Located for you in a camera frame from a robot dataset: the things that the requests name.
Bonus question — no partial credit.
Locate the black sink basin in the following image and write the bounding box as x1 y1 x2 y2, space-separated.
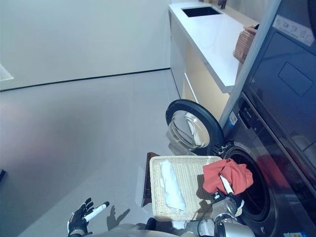
181 6 223 18

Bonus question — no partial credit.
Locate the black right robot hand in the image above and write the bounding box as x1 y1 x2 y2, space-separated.
219 174 245 213

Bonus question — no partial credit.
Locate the red garment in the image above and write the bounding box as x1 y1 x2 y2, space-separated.
202 158 254 196

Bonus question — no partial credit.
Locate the brown woven box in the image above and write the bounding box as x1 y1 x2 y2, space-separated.
233 24 260 62

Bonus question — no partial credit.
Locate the silver right robot leg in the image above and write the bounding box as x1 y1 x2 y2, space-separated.
185 219 216 236

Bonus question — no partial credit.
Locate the white wicker basket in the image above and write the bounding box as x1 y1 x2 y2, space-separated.
149 155 223 221

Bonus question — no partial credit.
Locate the white garment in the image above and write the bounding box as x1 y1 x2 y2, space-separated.
160 160 187 214

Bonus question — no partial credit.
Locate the round glass washer door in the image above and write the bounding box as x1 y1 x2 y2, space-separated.
165 99 226 154

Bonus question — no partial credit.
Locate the white counter cabinet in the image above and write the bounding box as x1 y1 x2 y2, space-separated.
168 3 260 117

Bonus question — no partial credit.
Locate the white cabinet side panel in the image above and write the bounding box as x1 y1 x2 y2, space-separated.
219 0 282 129

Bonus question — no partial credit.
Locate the white dryer instruction sticker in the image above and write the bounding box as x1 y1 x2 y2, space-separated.
273 14 316 46

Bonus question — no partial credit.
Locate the grey robot torso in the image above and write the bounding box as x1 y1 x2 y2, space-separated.
93 223 198 237

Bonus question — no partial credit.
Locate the brown wooden stool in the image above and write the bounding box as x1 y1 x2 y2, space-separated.
142 152 159 207

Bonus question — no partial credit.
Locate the blue white label sticker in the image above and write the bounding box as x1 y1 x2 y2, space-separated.
228 111 238 127

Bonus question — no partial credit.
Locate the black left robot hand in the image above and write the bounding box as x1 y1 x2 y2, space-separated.
67 197 110 235

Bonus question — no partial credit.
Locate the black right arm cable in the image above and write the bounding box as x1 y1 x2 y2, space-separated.
196 203 214 221

